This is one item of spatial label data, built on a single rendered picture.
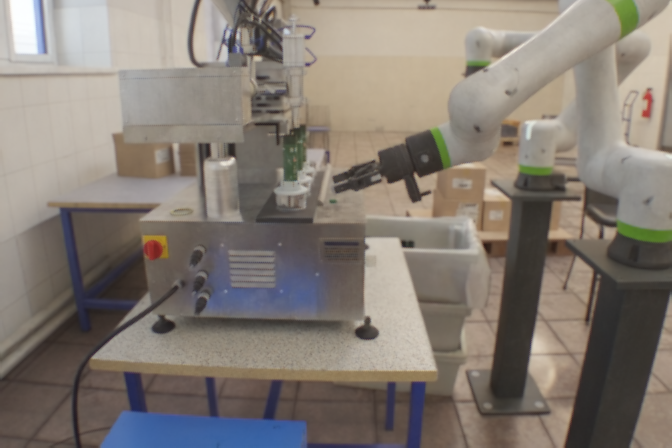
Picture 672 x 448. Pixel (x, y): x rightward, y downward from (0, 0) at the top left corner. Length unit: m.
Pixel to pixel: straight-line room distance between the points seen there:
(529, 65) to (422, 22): 10.62
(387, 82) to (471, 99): 10.49
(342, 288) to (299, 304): 0.10
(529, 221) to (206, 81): 1.28
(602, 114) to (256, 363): 0.97
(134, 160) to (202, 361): 2.00
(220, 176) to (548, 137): 1.18
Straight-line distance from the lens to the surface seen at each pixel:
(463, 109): 0.85
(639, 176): 1.14
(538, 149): 1.75
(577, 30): 0.96
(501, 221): 3.74
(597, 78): 1.21
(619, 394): 1.34
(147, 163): 2.82
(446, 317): 1.90
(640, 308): 1.23
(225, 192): 0.99
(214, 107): 0.97
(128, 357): 1.08
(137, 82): 1.02
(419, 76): 11.40
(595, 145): 1.24
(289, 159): 0.97
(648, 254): 1.17
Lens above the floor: 1.32
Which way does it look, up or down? 15 degrees down
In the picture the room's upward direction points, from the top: straight up
